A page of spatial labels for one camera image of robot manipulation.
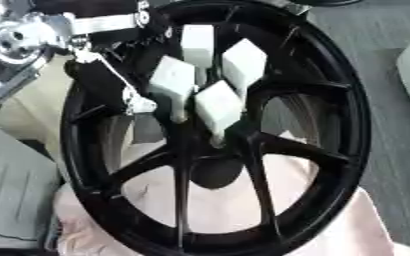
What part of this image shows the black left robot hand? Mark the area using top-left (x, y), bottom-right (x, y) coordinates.
top-left (63, 12), bottom-right (177, 117)

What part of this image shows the black spoked wheel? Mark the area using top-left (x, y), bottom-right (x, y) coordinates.
top-left (58, 0), bottom-right (375, 256)

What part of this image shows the grey ribbed panel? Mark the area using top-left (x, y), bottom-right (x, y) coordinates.
top-left (0, 122), bottom-right (64, 252)

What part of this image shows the black round stand disc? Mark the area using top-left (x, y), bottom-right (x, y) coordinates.
top-left (189, 156), bottom-right (247, 190)

